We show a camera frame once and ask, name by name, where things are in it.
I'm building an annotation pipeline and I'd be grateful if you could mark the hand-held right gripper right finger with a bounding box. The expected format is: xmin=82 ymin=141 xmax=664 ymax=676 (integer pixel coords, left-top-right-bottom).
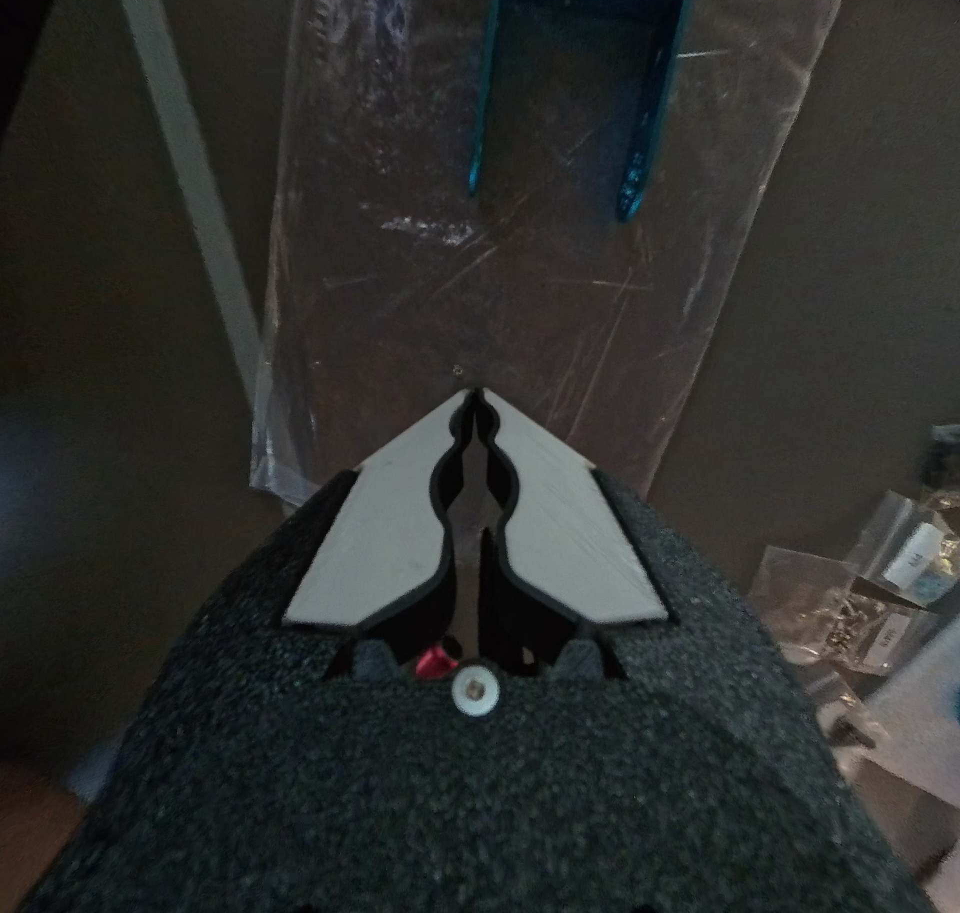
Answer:
xmin=474 ymin=388 xmax=670 ymax=678

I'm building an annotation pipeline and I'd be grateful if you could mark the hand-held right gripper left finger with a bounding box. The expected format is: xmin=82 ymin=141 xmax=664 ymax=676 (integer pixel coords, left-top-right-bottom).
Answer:
xmin=281 ymin=388 xmax=481 ymax=661

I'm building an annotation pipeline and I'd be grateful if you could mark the long blue U bracket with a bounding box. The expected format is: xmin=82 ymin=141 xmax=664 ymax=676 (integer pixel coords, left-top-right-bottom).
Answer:
xmin=466 ymin=0 xmax=702 ymax=224

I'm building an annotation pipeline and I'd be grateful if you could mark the small red object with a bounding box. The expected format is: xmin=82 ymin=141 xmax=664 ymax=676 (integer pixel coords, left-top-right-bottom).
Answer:
xmin=414 ymin=644 xmax=460 ymax=683

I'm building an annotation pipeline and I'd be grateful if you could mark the clear plastic bag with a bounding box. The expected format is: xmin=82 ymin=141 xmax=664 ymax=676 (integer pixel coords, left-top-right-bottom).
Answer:
xmin=251 ymin=0 xmax=860 ymax=509

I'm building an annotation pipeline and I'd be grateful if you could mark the group of small parts bags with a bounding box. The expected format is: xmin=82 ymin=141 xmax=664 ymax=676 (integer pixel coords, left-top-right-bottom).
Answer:
xmin=750 ymin=421 xmax=960 ymax=704

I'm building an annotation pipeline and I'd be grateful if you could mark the white foam board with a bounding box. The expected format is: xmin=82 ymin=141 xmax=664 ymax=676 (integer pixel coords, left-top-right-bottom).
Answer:
xmin=828 ymin=628 xmax=960 ymax=809

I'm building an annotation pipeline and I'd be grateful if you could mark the person's dark clothing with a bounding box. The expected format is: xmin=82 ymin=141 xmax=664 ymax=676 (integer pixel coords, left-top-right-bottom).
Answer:
xmin=0 ymin=0 xmax=61 ymax=127

